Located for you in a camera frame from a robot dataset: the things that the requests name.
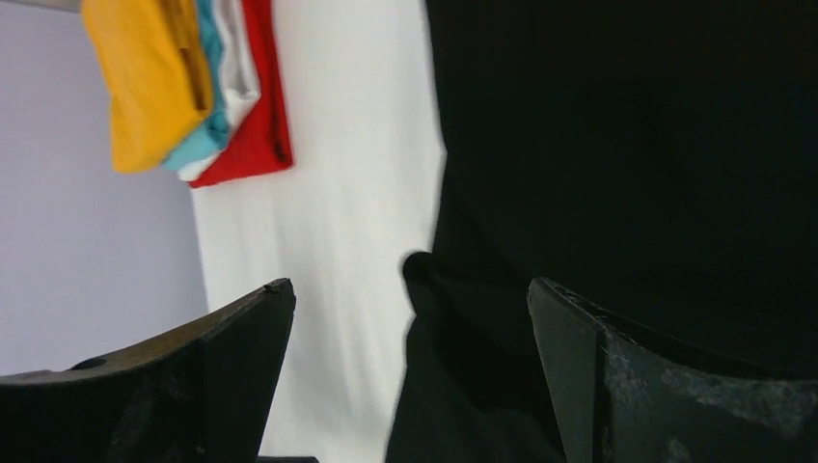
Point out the teal folded t shirt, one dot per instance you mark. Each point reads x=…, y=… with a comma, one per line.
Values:
x=213, y=134

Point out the red folded t shirt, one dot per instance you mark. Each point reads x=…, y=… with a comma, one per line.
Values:
x=261, y=144

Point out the white folded t shirt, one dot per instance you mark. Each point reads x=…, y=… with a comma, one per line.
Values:
x=238, y=76

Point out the orange folded t shirt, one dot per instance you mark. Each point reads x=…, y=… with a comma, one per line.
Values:
x=156, y=72

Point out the black t shirt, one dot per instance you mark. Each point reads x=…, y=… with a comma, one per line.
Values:
x=658, y=158

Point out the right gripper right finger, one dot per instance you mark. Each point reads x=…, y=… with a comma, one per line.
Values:
x=625, y=392

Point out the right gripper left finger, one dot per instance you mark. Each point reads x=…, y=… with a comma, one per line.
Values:
x=201, y=392

